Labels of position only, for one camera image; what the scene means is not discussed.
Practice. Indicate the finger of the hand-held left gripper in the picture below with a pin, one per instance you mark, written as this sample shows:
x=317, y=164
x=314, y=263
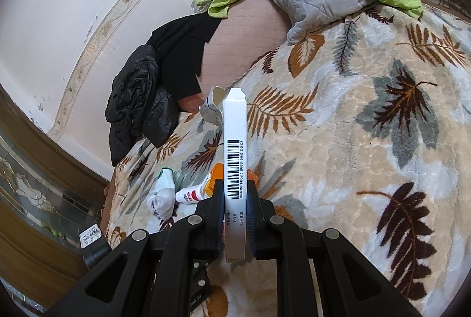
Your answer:
x=200, y=280

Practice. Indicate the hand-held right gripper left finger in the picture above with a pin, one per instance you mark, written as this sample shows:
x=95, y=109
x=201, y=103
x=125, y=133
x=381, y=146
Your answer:
x=215, y=221

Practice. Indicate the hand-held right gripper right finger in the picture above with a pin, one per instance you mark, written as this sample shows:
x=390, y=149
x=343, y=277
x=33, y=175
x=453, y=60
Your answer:
x=252, y=221

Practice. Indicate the white medicine box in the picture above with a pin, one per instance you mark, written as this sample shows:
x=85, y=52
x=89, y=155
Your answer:
x=235, y=140

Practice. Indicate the white bottle with red label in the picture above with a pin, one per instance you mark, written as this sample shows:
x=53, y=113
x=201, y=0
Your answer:
x=187, y=196

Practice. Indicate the orange foil packet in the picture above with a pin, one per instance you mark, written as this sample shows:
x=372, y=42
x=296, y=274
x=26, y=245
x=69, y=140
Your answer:
x=215, y=173

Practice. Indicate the light grey sock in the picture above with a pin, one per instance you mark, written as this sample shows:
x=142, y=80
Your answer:
x=162, y=195

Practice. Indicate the wooden door with stained glass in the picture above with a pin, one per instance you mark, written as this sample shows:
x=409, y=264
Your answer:
x=29, y=192

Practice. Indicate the leaf print blanket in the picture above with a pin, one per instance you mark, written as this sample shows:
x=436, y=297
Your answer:
x=349, y=118

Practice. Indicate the black puffer jacket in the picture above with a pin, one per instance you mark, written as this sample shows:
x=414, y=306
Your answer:
x=132, y=100

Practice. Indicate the black cloth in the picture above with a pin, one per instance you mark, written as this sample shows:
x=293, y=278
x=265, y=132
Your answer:
x=180, y=55

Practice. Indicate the pink bed sheet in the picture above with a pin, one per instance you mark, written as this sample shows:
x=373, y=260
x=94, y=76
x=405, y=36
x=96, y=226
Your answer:
x=239, y=44

